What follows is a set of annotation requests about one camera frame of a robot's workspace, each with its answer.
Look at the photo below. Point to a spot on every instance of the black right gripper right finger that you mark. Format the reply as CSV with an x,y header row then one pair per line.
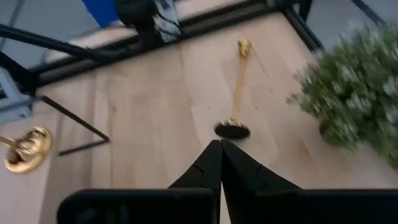
x,y
248,193

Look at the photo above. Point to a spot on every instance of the medium gold candlestick holder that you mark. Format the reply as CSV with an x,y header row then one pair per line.
x,y
29,149

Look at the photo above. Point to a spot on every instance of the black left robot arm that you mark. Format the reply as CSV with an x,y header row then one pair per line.
x,y
136,15

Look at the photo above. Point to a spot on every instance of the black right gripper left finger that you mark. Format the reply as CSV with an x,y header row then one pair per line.
x,y
202,186

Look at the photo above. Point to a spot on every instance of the blue plastic bin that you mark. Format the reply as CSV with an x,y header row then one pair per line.
x,y
99,11

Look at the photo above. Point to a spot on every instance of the silver frame bracket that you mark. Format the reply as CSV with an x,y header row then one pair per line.
x,y
166,21

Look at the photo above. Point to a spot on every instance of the black aluminium table frame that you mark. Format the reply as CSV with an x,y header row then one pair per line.
x,y
217,26

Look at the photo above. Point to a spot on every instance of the green potted plant black pot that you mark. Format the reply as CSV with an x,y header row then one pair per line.
x,y
351,90

